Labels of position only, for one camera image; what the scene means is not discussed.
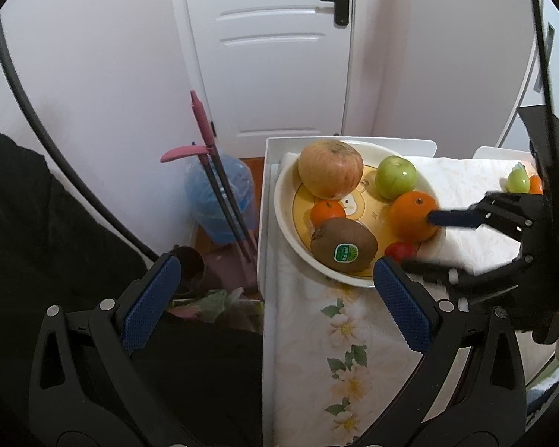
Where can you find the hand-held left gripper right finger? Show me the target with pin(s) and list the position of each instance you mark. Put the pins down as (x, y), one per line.
(403, 302)

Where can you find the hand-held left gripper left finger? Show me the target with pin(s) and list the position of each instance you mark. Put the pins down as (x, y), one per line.
(151, 302)

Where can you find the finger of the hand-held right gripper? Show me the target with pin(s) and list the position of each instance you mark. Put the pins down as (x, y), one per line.
(452, 218)
(484, 284)

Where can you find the large orange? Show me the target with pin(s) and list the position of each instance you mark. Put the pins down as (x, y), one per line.
(536, 185)
(411, 216)

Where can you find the red cherry tomato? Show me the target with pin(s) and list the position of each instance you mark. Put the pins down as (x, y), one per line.
(399, 251)

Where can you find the large green apple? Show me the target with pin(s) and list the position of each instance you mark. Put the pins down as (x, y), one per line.
(396, 178)

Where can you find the brown kiwi with green sticker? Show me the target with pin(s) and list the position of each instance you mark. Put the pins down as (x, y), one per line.
(342, 244)

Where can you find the small tangerine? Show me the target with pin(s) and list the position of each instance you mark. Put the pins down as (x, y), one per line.
(327, 214)

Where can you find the yellow-red apple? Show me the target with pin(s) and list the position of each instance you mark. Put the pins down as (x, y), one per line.
(330, 170)

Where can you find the yellow cartoon plate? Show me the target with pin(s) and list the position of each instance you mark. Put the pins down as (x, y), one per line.
(289, 214)

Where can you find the brown pot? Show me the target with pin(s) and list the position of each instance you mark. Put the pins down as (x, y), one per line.
(188, 265)

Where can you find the plastic bag of greens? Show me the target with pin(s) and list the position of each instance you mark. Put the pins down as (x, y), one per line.
(219, 305)

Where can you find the small green fruit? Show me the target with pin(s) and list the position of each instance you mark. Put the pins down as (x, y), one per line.
(518, 179)

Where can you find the white tray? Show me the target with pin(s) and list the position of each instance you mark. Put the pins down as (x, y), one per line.
(498, 151)
(263, 242)

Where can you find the white floral tablecloth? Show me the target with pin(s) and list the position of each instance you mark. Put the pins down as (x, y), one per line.
(316, 358)

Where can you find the dark cloth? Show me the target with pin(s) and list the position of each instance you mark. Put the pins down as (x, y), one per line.
(51, 242)

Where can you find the blue trash bag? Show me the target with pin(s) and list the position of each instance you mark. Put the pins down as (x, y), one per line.
(237, 186)

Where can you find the pink broom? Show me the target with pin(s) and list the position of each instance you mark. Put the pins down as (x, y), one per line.
(205, 125)

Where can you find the black curved rack pole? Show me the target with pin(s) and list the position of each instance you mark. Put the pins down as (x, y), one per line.
(37, 116)

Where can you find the white panel door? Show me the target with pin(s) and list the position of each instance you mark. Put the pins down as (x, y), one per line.
(265, 56)

